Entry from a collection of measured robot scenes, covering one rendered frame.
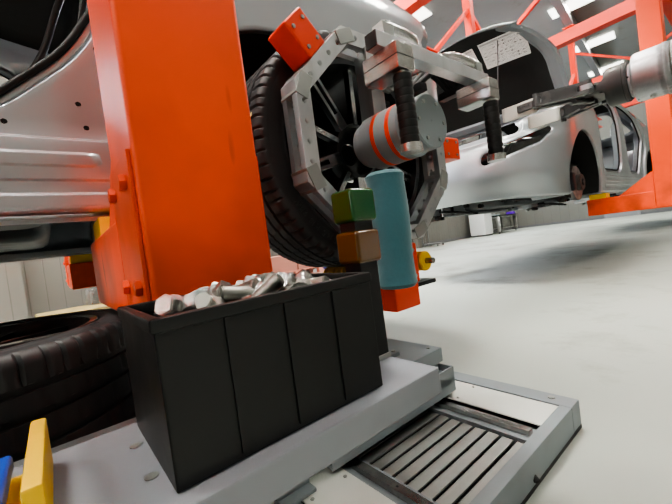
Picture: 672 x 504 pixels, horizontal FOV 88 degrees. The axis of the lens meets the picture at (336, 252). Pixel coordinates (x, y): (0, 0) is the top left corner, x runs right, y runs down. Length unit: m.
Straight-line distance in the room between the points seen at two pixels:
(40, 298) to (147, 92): 6.12
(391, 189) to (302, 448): 0.58
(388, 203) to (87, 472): 0.63
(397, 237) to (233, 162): 0.39
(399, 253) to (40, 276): 6.10
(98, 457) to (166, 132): 0.34
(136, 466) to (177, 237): 0.25
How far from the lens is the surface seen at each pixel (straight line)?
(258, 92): 0.90
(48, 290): 6.57
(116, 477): 0.34
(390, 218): 0.76
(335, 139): 1.00
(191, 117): 0.51
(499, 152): 0.98
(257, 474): 0.29
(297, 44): 0.90
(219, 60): 0.57
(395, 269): 0.77
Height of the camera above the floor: 0.60
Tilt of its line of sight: 2 degrees down
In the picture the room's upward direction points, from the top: 8 degrees counter-clockwise
